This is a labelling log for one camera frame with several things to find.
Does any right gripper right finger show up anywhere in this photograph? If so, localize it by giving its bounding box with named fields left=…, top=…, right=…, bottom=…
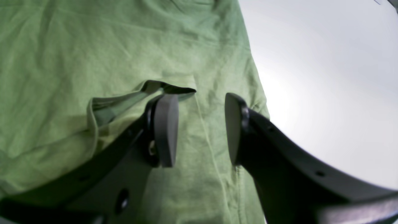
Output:
left=224, top=93, right=398, bottom=224

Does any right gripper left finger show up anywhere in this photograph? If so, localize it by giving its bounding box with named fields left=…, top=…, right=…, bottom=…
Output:
left=1, top=95, right=179, bottom=224

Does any green T-shirt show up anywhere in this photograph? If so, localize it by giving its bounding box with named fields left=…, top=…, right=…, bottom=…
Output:
left=0, top=0, right=269, bottom=224

